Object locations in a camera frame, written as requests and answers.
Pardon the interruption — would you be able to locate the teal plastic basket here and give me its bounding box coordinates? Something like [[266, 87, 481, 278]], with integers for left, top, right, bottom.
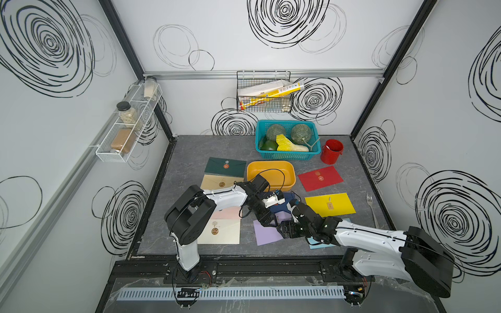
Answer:
[[255, 119, 322, 160]]

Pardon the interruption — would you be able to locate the silver fork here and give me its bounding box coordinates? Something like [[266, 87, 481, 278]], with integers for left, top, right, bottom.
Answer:
[[366, 193, 380, 229]]

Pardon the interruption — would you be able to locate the right green melon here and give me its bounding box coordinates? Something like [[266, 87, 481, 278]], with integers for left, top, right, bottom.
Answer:
[[290, 124, 313, 145]]

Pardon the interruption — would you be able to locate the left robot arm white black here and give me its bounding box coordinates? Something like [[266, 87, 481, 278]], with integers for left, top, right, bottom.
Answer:
[[164, 175, 284, 273]]

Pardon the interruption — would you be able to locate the red envelope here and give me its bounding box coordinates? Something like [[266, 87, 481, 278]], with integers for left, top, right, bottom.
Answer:
[[298, 166, 344, 192]]

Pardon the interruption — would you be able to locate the yellow plastic storage box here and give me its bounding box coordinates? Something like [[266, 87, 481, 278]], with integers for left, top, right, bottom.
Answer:
[[246, 160, 296, 192]]

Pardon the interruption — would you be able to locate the yellow cabbage toy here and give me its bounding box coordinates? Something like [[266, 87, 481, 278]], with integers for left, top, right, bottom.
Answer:
[[276, 134, 310, 152]]

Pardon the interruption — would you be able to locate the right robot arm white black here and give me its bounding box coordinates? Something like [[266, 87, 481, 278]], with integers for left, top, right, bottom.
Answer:
[[277, 202, 454, 298]]

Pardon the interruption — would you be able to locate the white wire wall shelf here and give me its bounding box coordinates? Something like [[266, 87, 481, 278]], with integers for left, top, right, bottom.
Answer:
[[95, 76, 163, 163]]

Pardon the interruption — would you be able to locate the jar with black lid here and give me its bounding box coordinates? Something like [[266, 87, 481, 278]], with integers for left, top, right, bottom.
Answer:
[[116, 101, 138, 129]]

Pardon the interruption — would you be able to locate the purple envelope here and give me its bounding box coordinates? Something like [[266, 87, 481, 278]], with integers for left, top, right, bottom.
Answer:
[[253, 211, 292, 246]]

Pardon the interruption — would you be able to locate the navy blue envelope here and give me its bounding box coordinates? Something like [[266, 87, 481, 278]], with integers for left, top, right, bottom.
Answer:
[[269, 192, 299, 213]]

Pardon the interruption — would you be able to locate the green melon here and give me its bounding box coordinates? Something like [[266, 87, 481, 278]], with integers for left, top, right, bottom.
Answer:
[[266, 124, 287, 142], [290, 124, 313, 145]]

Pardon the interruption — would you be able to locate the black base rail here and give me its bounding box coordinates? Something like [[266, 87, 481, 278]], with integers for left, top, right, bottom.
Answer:
[[108, 255, 376, 286]]

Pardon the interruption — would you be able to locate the yellow white box in basket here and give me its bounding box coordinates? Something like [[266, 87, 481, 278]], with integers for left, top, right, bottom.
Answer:
[[237, 80, 304, 113]]

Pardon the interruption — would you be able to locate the cream white envelope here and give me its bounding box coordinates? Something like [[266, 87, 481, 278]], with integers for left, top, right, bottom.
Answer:
[[197, 219, 241, 245]]

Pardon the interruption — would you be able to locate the green pepper toy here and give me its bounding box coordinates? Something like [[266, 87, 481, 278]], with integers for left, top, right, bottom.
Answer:
[[260, 140, 278, 151]]

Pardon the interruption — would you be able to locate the light blue envelope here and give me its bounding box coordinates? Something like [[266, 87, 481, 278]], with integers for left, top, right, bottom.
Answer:
[[306, 237, 339, 250]]

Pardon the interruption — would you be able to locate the tan kraft envelope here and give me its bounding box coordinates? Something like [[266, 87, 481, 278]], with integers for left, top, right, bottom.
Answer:
[[200, 174, 244, 190]]

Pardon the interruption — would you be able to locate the left green melon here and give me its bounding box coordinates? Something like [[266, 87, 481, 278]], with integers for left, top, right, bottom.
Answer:
[[266, 124, 287, 142]]

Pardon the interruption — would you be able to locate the black wire wall basket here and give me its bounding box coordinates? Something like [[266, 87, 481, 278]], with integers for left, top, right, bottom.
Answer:
[[236, 70, 292, 113]]

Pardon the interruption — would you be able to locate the yellow envelope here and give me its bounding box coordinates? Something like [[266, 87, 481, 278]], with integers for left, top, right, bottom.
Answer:
[[305, 193, 356, 217]]

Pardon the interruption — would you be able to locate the clear jar far shelf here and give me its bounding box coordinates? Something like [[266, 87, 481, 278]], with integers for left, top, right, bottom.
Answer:
[[143, 76, 157, 99]]

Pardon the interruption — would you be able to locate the dark green envelope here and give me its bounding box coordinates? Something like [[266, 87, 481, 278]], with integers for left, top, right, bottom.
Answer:
[[204, 157, 247, 177]]

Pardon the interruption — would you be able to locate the white slotted cable duct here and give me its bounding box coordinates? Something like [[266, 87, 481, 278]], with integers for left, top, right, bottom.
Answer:
[[116, 286, 346, 301]]

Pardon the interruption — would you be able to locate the pink envelope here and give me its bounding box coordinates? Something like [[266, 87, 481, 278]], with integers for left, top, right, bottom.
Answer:
[[211, 207, 241, 219]]

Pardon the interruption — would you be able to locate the red cup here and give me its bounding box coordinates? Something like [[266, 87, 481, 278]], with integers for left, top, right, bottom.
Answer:
[[320, 140, 344, 165]]

